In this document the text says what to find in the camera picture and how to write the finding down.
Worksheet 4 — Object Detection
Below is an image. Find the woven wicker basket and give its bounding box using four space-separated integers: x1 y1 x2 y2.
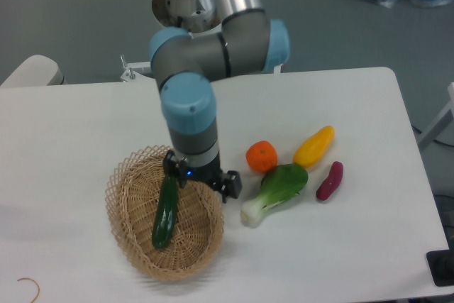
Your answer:
106 145 223 281

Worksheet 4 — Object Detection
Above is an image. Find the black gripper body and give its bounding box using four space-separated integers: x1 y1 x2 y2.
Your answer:
186 153 221 191

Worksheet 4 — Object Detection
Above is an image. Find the tan rubber band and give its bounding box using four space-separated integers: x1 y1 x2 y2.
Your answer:
16 277 41 302

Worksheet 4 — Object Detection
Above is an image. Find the white metal frame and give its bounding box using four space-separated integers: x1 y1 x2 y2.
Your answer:
416 83 453 151

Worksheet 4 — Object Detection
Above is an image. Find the purple sweet potato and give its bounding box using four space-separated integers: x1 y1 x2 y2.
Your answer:
316 161 344 202

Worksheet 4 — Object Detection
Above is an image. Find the green cucumber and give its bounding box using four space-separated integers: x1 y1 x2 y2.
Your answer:
152 175 178 249

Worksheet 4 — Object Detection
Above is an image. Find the green bok choy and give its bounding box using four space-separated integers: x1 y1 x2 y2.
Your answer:
240 163 309 228

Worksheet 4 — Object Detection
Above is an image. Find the orange tangerine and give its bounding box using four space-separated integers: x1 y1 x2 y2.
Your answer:
245 141 278 173

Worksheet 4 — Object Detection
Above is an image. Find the white chair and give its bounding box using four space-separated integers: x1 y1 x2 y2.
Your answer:
1 55 66 89

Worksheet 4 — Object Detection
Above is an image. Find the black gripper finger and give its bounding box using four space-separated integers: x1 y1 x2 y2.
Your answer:
212 170 242 204
162 149 188 188

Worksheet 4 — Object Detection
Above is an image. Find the yellow pepper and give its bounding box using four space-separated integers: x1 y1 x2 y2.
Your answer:
293 126 336 169

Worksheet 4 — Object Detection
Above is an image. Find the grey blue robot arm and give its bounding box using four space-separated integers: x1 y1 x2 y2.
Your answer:
149 0 290 199

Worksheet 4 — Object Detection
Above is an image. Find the black box at edge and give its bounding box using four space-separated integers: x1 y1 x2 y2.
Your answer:
426 250 453 287

